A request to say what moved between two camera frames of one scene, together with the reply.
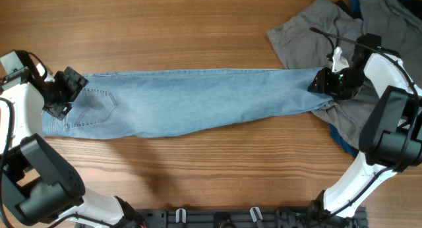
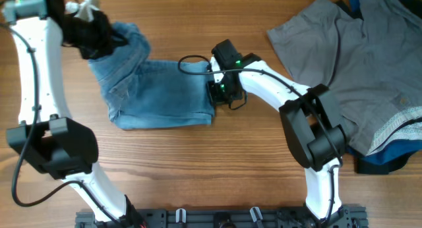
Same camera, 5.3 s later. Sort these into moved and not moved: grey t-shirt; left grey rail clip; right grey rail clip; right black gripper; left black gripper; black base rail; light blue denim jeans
Moved: light blue denim jeans; left black gripper; right black gripper
Not moved: right grey rail clip; black base rail; grey t-shirt; left grey rail clip
